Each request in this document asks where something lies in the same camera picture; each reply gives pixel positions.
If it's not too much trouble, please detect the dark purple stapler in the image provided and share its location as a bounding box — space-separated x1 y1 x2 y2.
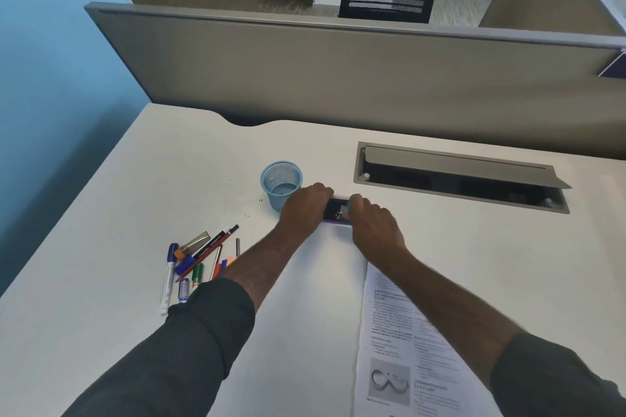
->
320 196 354 227

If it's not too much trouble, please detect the dark blue partition end cap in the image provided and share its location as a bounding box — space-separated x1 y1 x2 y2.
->
598 51 626 79

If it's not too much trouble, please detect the person's left hand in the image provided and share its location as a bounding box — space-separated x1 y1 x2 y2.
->
276 182 335 239

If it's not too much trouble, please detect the grey desk cable tray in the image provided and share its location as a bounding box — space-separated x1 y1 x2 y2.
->
353 141 573 215

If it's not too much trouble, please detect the person's left forearm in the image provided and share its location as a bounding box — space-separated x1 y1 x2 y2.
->
63 228 316 417

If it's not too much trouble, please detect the long grey desk partition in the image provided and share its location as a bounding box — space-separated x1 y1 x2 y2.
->
84 2 626 161

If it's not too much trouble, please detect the red pen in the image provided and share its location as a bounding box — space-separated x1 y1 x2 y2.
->
209 245 224 282

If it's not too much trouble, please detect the person's right hand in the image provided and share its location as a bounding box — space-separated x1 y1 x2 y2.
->
348 193 410 262

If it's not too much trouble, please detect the red and black pencil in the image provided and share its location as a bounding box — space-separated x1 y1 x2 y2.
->
176 224 240 283

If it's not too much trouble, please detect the blue mesh pen cup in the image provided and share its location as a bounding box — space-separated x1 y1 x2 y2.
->
260 161 304 213

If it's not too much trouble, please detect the silver and orange highlighter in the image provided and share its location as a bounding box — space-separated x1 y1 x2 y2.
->
174 232 212 261

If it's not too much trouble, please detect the person's right forearm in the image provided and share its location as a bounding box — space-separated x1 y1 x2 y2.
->
364 248 626 417

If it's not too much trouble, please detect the printed paper sheet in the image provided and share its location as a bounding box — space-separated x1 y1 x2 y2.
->
352 260 505 417

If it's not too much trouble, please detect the white marker with blue label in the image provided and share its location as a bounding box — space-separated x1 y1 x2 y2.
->
169 277 190 311

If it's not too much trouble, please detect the white marker with blue cap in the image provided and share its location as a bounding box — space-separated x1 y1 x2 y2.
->
160 243 180 317

